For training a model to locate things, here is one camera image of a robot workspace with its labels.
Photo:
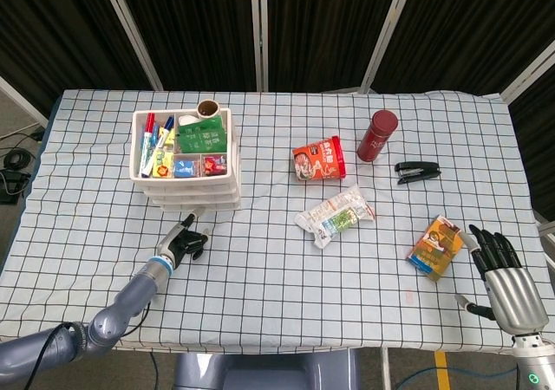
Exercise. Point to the blue-capped whiteboard marker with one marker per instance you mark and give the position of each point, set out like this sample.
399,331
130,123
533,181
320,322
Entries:
164,132

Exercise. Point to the brown cardboard tape roll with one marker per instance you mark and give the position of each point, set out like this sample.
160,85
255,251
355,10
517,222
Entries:
208,104

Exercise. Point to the red-capped whiteboard marker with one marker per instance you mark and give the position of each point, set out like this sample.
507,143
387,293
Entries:
147,147

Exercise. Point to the black power adapter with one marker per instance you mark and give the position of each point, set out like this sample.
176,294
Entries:
13,186

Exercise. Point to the white snack packet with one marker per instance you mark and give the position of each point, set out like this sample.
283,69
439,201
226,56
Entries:
334,219

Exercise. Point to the orange instant noodle cup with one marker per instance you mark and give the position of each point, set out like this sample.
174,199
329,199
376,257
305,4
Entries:
318,160

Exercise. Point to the light blue checked tablecloth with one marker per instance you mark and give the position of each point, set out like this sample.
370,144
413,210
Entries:
277,286

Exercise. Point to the small blue box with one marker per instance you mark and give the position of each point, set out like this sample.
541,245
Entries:
184,168

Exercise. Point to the green tea packet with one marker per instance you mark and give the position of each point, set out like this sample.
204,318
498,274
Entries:
208,125
204,143

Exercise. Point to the black stapler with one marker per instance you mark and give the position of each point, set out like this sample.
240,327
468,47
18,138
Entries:
420,171

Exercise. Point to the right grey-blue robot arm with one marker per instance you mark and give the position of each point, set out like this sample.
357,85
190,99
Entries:
531,364

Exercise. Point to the dark red thermos bottle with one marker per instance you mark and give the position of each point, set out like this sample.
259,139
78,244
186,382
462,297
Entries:
376,138

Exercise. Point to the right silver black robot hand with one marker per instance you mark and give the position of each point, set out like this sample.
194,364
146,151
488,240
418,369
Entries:
518,294

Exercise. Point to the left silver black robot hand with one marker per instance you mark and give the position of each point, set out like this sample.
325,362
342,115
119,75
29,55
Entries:
175,245

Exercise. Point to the white drawer organizer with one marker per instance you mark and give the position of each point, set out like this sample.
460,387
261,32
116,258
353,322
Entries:
182,186

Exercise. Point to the white table leg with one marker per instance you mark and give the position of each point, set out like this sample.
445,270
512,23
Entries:
385,368

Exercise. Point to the orange snack carton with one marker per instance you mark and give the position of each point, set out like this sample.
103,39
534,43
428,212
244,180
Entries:
435,247

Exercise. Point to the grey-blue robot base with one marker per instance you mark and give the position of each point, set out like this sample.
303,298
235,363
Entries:
260,370

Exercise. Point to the small red lion packet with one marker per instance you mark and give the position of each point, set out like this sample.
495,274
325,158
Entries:
214,165

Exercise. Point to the yellow lion print packet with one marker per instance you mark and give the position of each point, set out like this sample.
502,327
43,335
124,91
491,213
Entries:
164,169

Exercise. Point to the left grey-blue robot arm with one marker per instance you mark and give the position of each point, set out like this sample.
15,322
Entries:
130,292

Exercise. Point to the black folding screen white frame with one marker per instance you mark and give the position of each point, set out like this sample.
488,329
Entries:
321,26

